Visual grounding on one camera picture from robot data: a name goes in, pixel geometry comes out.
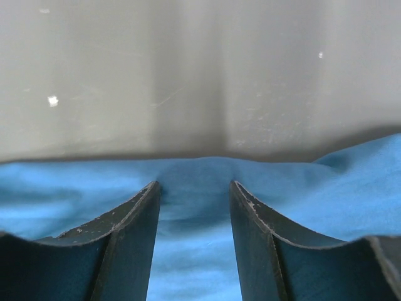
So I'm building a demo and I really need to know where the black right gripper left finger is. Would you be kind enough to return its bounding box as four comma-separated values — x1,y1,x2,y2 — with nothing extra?
1,181,160,300

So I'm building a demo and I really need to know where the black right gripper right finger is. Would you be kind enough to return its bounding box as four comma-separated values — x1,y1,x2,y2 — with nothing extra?
229,181,400,300

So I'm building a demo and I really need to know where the blue t shirt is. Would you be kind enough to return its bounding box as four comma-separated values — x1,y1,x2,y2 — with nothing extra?
1,134,400,300

